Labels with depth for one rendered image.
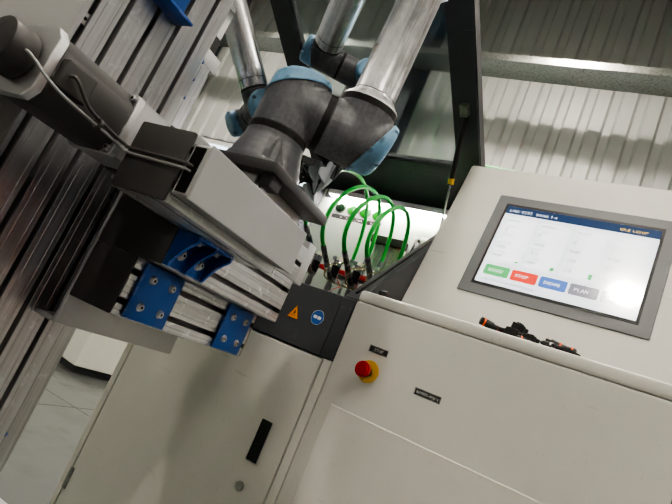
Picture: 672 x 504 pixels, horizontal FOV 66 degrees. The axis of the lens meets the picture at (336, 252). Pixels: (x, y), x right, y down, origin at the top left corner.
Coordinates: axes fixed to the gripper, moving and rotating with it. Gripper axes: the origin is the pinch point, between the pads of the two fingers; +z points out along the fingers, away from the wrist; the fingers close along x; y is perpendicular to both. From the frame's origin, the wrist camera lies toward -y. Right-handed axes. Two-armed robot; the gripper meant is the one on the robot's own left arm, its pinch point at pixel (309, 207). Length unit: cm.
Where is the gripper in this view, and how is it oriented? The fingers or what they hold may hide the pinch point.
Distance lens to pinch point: 161.0
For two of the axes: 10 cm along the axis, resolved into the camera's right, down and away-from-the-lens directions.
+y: -5.9, 3.3, -7.4
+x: 7.6, -0.7, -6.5
